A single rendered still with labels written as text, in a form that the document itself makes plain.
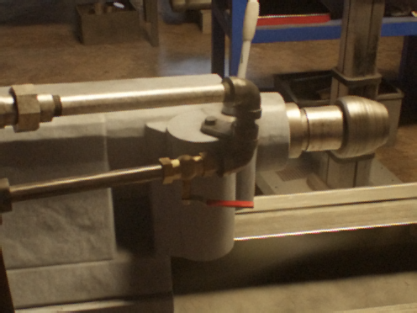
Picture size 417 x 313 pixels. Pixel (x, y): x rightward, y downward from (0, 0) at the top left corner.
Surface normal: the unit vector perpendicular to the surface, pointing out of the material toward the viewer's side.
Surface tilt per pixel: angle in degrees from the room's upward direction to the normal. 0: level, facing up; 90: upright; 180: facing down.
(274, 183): 0
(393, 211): 0
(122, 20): 90
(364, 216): 0
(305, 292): 12
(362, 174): 90
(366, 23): 90
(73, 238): 66
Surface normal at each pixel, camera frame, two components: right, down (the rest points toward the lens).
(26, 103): 0.45, -0.14
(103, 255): 0.15, 0.07
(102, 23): 0.30, 0.46
